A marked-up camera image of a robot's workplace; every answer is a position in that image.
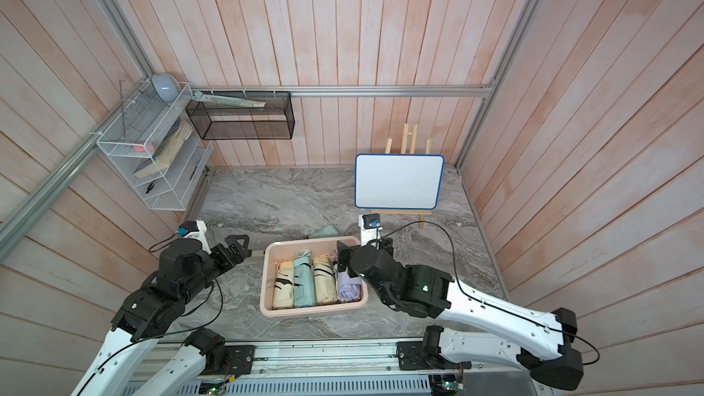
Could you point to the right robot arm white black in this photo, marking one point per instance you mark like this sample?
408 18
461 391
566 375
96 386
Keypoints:
539 342

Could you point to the grey round speaker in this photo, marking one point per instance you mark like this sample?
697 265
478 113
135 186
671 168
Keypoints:
166 86

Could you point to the white wire shelf rack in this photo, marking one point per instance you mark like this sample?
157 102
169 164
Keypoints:
156 148

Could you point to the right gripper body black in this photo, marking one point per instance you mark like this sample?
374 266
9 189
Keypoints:
355 254

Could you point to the beige striped umbrella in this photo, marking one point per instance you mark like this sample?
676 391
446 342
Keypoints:
325 280

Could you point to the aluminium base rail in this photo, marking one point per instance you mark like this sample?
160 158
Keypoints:
341 367

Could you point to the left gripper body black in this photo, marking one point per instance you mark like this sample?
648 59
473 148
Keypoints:
197 283

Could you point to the black mesh wall basket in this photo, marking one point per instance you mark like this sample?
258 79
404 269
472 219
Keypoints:
273 122

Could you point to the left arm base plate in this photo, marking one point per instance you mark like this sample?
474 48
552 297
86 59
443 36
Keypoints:
230 361

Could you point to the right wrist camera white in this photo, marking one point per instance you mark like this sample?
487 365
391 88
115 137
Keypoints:
370 229

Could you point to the green umbrella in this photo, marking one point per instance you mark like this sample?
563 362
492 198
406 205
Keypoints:
304 284
329 231

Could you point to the book on wire shelf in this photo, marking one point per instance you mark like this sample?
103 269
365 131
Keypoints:
167 151

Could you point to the green flat item on basket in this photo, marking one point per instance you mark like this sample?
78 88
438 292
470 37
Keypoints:
212 100

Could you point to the purple umbrella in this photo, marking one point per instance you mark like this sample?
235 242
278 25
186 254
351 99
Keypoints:
349 289

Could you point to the whiteboard blue frame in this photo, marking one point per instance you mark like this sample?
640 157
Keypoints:
398 181

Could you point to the pink plastic storage box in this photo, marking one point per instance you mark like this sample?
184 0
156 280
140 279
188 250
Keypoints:
288 250

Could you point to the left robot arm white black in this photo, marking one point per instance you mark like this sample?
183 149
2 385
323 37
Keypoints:
140 323

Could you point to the beige umbrella black band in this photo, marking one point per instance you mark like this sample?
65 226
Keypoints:
284 287

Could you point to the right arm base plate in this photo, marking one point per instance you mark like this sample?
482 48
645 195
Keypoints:
421 355

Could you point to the pink item on shelf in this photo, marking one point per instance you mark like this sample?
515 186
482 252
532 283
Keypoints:
146 148

